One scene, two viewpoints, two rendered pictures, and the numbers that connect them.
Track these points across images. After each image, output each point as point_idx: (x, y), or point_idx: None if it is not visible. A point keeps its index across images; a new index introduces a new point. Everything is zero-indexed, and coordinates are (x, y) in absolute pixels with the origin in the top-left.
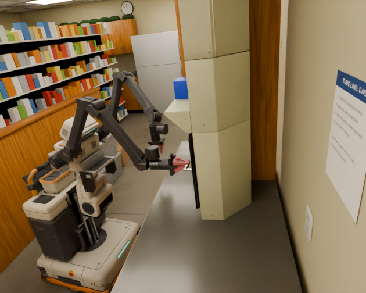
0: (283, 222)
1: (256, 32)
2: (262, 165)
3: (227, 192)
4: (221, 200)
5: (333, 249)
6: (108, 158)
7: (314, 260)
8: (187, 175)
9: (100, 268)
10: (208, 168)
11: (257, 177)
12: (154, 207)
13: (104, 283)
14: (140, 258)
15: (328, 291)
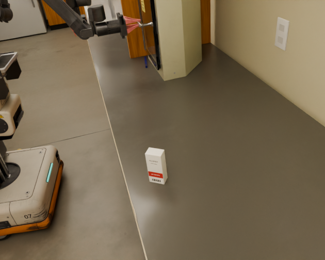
0: (239, 64)
1: None
2: None
3: (187, 44)
4: (183, 52)
5: None
6: (10, 55)
7: (293, 60)
8: (118, 57)
9: (32, 195)
10: (171, 15)
11: None
12: (104, 85)
13: (43, 211)
14: (125, 120)
15: (320, 65)
